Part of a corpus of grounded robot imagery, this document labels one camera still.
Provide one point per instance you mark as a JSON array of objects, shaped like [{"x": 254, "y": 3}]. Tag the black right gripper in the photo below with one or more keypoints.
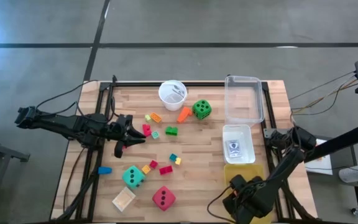
[{"x": 244, "y": 205}]

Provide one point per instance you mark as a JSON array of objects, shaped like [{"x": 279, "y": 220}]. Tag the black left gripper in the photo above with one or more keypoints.
[{"x": 120, "y": 132}]

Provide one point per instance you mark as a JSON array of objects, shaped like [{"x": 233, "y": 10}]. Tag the yellow small toy brick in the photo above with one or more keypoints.
[
  {"x": 146, "y": 169},
  {"x": 178, "y": 161}
]

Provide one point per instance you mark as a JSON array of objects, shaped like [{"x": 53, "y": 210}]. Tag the red long toy brick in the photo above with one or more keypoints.
[{"x": 166, "y": 170}]

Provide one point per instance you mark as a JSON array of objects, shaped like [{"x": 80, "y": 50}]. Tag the clear case with orange card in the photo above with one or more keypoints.
[{"x": 123, "y": 199}]

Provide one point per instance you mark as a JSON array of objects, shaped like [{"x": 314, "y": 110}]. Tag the red foam die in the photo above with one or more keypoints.
[{"x": 163, "y": 198}]

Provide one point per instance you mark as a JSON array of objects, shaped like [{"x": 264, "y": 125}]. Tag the green foam die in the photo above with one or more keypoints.
[{"x": 201, "y": 109}]

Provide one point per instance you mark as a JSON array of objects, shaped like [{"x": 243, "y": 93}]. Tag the clear plastic bin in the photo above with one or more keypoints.
[{"x": 244, "y": 102}]

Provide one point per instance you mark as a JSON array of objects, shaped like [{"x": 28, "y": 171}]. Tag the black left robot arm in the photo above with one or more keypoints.
[{"x": 61, "y": 123}]

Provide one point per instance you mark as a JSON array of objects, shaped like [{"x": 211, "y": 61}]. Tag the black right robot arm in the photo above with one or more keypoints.
[{"x": 287, "y": 165}]

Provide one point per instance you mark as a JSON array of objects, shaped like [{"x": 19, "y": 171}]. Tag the pink-red stepped toy brick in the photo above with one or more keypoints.
[{"x": 146, "y": 130}]

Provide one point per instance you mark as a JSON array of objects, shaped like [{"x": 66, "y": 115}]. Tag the teal and white square brick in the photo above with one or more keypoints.
[{"x": 155, "y": 134}]

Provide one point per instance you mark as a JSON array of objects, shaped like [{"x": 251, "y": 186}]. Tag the light green small brick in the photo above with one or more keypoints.
[{"x": 148, "y": 118}]

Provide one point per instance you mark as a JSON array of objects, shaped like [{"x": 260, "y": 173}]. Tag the orange flat toy brick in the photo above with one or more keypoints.
[{"x": 156, "y": 117}]

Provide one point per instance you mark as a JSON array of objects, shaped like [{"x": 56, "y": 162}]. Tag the red small square brick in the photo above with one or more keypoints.
[{"x": 153, "y": 164}]

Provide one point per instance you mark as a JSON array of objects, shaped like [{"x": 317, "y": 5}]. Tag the yellow translucent plastic bin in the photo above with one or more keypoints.
[{"x": 244, "y": 171}]

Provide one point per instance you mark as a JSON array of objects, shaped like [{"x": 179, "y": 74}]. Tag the green toy brick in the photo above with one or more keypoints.
[{"x": 171, "y": 131}]

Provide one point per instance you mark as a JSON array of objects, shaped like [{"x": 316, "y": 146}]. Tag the teal foam die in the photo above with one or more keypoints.
[{"x": 133, "y": 177}]

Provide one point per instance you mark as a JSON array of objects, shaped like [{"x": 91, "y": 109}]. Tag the teal small toy brick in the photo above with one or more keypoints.
[{"x": 173, "y": 157}]

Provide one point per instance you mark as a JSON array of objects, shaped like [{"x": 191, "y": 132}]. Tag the blue rounded toy brick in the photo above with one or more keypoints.
[{"x": 104, "y": 170}]

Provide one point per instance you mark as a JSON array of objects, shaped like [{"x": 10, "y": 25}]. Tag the white bucket with face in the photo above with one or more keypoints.
[{"x": 172, "y": 102}]

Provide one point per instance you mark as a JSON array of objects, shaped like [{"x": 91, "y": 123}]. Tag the orange angled long brick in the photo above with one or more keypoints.
[{"x": 183, "y": 115}]

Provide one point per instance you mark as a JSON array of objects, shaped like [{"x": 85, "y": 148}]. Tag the white plastic bin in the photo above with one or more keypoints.
[{"x": 228, "y": 133}]

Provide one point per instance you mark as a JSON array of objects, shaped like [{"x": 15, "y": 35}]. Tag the white paper sheet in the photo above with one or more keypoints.
[{"x": 322, "y": 165}]

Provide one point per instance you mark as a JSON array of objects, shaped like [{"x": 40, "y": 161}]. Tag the black diagonal stand bar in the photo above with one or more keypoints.
[{"x": 337, "y": 143}]

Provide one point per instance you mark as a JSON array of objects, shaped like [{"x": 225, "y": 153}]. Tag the black caster wheel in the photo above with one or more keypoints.
[{"x": 356, "y": 212}]

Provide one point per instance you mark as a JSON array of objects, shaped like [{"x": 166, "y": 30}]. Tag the white rounded object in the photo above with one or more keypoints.
[{"x": 353, "y": 174}]

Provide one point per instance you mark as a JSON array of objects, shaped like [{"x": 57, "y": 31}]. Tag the grey metal stand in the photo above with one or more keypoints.
[{"x": 5, "y": 152}]

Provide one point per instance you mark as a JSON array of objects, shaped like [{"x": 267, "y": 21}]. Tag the grey metal bracket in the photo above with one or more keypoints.
[{"x": 269, "y": 132}]

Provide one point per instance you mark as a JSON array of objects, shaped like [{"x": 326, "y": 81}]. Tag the black table frame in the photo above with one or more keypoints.
[{"x": 197, "y": 84}]

